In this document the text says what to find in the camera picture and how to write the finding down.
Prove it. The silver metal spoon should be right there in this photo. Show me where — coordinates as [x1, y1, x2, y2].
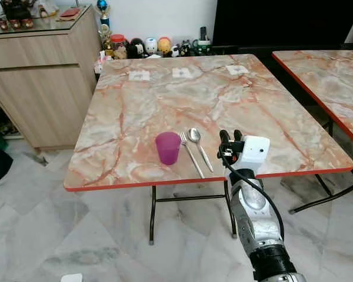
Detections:
[188, 127, 215, 173]

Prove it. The silver metal fork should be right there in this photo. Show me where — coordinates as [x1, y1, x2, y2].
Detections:
[179, 132, 206, 179]

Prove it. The purple plastic cup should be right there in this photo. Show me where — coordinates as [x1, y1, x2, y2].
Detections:
[155, 132, 182, 166]

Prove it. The white paper tag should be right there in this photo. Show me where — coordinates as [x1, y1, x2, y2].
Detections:
[172, 68, 193, 79]
[226, 65, 250, 76]
[128, 70, 151, 81]

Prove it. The marble table with red edge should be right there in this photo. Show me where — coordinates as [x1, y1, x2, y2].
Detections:
[64, 54, 353, 245]
[272, 50, 353, 214]

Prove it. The white and green mug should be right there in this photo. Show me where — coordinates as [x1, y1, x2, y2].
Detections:
[195, 39, 213, 55]

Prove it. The orange egg figurine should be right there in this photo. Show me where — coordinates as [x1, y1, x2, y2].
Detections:
[158, 36, 172, 57]

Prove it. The white egg figurine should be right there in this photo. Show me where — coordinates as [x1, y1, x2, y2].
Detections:
[145, 37, 159, 56]

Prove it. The black and white figurine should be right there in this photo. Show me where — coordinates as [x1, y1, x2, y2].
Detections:
[128, 38, 145, 59]

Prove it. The jar with red lid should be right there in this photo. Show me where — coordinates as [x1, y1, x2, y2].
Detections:
[110, 34, 128, 59]

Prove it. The gold trophy with blue ball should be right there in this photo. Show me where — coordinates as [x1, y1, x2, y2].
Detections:
[96, 0, 113, 57]

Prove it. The light wooden cabinet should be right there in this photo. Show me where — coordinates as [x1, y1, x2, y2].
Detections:
[0, 5, 102, 151]

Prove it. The red flat box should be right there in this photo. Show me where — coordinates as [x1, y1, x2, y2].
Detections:
[61, 7, 82, 19]

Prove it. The dark ornament set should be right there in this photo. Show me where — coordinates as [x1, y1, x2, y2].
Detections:
[0, 0, 37, 31]

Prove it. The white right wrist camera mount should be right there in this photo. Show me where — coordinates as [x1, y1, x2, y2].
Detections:
[239, 136, 271, 174]

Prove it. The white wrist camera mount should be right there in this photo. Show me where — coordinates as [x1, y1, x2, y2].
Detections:
[60, 273, 84, 282]
[239, 136, 271, 174]

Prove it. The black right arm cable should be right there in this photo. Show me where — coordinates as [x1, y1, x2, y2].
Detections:
[218, 149, 286, 247]

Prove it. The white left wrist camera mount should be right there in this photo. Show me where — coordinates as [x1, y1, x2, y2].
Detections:
[60, 273, 84, 282]

